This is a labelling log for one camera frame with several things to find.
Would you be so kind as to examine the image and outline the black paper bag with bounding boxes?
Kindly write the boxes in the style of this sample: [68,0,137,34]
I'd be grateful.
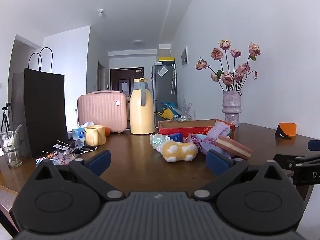
[11,47,68,158]

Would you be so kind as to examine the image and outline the yellow watering can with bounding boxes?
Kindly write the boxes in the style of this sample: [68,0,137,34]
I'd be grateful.
[157,109,174,120]

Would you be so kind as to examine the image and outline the grey refrigerator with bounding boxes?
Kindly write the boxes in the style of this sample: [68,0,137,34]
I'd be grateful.
[152,64,178,128]

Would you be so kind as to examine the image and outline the orange black scraper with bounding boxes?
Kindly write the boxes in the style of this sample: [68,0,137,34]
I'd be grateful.
[274,122,297,140]

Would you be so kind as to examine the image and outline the pink striped sponge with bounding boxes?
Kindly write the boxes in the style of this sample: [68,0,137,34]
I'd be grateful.
[215,137,253,160]

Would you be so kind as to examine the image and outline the blue crumpled sheet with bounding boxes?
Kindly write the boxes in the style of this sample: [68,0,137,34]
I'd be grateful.
[160,101,179,113]

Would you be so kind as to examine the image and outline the purple satin scrunchie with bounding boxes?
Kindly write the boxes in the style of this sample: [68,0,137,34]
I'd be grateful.
[184,134,200,146]

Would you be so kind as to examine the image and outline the small trolley with bottles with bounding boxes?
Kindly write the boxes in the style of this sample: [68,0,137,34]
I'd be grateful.
[172,114,192,122]

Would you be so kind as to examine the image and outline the blue white small carton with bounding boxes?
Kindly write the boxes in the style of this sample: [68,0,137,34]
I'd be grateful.
[165,133,184,143]

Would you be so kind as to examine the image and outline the dried pink rose bouquet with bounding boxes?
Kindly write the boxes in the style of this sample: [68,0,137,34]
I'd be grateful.
[195,39,261,92]

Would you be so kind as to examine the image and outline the white hanging umbrella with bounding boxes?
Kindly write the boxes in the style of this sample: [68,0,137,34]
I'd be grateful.
[171,64,177,95]

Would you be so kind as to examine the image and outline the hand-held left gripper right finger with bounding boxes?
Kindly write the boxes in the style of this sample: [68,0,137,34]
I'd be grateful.
[191,149,288,202]

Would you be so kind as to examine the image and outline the red cardboard box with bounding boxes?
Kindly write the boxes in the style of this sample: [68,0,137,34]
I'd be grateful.
[157,119,235,141]

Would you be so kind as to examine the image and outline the periwinkle chenille cloth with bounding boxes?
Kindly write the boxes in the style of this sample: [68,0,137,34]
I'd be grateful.
[199,140,232,159]

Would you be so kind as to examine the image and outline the white box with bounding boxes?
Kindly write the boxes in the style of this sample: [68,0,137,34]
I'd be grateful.
[159,44,172,58]

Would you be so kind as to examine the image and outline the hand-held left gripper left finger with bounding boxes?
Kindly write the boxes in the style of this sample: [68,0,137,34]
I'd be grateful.
[31,149,126,202]

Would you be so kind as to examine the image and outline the blue tissue pack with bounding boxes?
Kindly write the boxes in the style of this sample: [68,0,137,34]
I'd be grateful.
[72,122,95,140]

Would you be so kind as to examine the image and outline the yellow thermos jug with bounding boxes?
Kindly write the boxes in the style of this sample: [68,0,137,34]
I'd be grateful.
[129,78,156,135]

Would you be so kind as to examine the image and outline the lilac towel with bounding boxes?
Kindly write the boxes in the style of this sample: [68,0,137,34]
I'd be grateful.
[207,121,231,140]

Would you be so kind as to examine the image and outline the pale purple textured vase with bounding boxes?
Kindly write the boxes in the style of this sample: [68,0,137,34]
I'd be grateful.
[222,91,242,127]

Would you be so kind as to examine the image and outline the pile of wrapped candies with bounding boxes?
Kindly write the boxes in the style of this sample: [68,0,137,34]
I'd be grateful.
[35,150,78,167]

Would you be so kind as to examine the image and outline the pale dried grass stems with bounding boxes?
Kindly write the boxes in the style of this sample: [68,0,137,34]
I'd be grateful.
[181,97,193,117]

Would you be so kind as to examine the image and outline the yellow mug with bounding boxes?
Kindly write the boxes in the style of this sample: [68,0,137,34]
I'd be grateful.
[84,125,106,146]

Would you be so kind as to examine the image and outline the dark brown door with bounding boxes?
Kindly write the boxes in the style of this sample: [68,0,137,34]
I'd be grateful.
[110,67,144,98]

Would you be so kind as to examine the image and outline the pink ribbed suitcase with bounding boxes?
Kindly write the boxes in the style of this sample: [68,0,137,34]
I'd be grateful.
[77,90,128,133]

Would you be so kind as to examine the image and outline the yellow white-spotted plush toy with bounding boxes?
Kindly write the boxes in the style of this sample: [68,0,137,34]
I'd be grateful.
[160,141,199,162]

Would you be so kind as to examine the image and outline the clear glass cup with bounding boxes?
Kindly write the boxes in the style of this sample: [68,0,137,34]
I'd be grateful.
[0,124,23,168]

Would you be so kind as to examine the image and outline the black tripod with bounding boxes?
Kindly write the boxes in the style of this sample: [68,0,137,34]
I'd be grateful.
[0,102,12,132]

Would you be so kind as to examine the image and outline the white wall panel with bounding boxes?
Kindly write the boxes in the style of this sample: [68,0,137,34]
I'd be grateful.
[180,46,189,68]

